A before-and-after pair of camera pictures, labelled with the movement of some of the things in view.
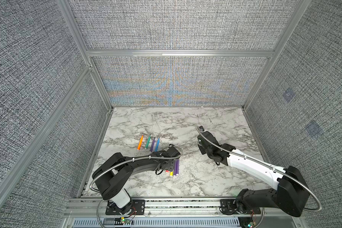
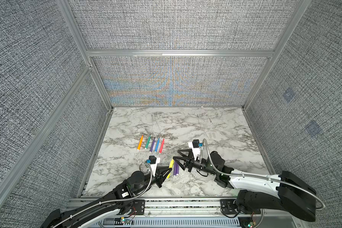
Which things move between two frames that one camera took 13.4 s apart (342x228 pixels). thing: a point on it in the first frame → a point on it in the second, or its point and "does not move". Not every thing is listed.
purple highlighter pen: [174, 167] does not move
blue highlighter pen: [157, 145] does not move
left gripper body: [170, 165] → [154, 179]
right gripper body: [201, 149] → [200, 165]
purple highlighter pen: [177, 166] does not move
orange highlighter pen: [140, 142] does not move
